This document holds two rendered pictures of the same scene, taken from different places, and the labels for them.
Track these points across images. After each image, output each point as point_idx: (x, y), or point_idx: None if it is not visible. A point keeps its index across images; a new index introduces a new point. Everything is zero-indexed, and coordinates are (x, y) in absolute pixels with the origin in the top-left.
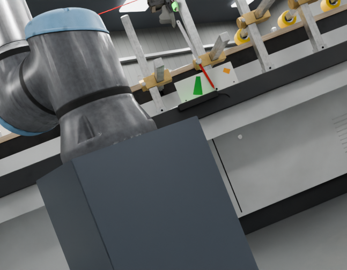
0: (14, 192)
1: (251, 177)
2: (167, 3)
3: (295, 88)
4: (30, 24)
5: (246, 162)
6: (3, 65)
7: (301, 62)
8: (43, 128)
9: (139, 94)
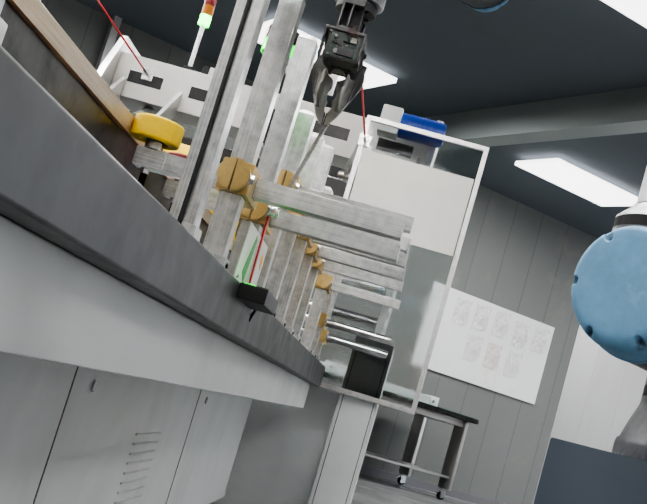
0: (53, 245)
1: (52, 501)
2: (360, 84)
3: (237, 361)
4: None
5: (67, 456)
6: None
7: (272, 324)
8: None
9: (105, 127)
